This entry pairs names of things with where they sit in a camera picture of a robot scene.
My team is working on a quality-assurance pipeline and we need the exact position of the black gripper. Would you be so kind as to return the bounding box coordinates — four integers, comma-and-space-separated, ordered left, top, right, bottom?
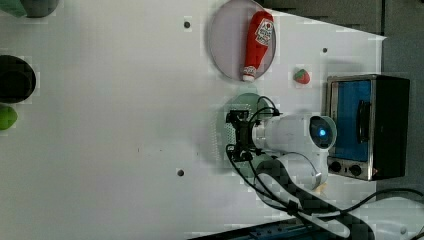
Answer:
226, 110, 256, 162

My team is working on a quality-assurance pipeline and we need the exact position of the grey round plate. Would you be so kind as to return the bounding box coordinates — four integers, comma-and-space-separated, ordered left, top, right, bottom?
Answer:
208, 0, 276, 81

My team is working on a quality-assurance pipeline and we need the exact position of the green object at corner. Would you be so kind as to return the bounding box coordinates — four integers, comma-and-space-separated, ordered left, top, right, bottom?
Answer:
0, 0, 27, 18

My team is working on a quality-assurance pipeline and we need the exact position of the red ketchup bottle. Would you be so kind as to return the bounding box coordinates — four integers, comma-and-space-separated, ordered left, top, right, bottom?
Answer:
242, 11, 274, 82

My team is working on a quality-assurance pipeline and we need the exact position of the green toy fruit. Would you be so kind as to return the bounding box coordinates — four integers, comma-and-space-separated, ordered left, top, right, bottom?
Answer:
0, 106, 18, 130

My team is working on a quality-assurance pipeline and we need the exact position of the mint green oval strainer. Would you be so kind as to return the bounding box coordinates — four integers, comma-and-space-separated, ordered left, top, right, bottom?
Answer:
207, 91, 274, 175

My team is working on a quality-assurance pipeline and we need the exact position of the black cylindrical cup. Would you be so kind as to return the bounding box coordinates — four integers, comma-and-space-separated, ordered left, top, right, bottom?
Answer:
0, 55, 36, 103

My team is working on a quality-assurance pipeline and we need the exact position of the black toaster oven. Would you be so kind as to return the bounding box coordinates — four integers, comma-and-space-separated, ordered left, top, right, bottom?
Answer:
326, 74, 410, 181

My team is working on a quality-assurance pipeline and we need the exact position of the grey cup at corner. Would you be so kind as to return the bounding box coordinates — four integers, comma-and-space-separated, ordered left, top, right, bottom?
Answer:
20, 0, 60, 18

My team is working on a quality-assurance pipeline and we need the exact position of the red toy strawberry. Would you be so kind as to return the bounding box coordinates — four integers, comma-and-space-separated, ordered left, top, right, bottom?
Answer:
293, 69, 310, 85

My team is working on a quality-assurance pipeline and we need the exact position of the yellow banana toy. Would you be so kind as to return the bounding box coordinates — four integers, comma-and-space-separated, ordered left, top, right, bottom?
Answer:
314, 183, 328, 196

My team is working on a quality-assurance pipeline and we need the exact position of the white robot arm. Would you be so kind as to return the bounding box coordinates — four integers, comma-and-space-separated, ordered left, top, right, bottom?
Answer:
225, 107, 423, 240

